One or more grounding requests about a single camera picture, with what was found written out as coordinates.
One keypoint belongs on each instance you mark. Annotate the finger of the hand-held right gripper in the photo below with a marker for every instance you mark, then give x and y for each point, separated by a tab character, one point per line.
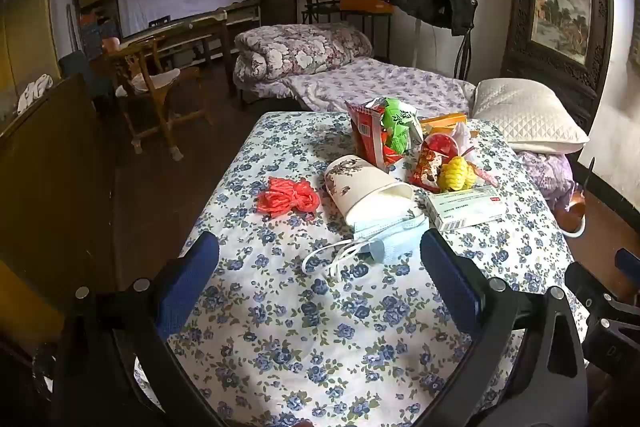
629	260
600	307

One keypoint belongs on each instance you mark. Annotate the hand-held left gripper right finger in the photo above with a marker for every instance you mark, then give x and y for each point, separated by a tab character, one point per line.
450	277

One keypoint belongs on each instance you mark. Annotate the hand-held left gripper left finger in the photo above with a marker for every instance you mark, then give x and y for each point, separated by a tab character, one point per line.
192	274

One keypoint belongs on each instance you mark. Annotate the blue face mask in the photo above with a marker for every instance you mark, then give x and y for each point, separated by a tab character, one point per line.
395	239

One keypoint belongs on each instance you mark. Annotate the white medicine box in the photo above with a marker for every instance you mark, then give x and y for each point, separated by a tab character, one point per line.
465	207

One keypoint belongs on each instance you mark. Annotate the yellow bumpy object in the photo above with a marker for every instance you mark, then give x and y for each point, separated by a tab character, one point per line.
457	174

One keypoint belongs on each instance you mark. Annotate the red printed snack wrapper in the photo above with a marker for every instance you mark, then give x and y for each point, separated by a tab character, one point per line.
424	172

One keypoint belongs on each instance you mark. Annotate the orange medicine box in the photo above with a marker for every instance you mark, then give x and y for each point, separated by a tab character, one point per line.
440	122

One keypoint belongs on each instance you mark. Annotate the red snack bag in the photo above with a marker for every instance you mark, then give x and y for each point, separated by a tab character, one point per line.
367	137

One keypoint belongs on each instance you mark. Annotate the green snack packet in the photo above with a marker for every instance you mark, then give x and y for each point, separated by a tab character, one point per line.
400	122

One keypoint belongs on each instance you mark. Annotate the light blue plastic basin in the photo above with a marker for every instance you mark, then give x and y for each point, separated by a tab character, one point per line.
575	233

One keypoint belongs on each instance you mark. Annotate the copper pan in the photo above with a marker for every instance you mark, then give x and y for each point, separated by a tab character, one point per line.
574	207

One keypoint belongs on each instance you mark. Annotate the clear red candy wrapper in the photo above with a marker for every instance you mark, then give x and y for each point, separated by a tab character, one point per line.
484	173

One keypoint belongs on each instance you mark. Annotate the white printed paper cup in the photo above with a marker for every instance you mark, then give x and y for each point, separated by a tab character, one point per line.
360	202

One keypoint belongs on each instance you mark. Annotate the blue floral checked cloth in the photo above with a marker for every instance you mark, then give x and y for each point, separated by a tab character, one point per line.
300	332

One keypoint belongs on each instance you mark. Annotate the white plastic bag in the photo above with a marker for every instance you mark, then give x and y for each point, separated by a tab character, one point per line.
464	136

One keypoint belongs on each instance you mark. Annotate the brown wooden cabinet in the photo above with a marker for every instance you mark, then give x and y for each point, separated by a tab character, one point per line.
50	182

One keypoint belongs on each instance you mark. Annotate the yellow wooden armchair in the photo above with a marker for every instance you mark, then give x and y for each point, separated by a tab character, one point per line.
150	107

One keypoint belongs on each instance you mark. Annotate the white quilted pillow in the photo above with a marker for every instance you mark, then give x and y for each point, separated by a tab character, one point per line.
525	114

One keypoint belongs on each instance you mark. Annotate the purple floral bed sheet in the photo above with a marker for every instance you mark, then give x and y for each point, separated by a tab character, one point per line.
380	82

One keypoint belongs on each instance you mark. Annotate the dark blue chair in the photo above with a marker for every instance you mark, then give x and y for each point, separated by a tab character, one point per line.
80	67

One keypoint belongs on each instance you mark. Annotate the white crumpled cloth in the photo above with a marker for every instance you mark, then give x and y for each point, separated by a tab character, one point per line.
35	92

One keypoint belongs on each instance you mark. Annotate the pink floral rolled quilt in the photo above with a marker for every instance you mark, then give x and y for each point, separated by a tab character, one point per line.
300	52

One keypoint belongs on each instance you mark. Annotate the long wooden table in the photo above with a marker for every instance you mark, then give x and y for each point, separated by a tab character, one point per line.
200	24

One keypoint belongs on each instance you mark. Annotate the orange top metal stool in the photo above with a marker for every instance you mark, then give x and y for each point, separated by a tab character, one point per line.
365	4

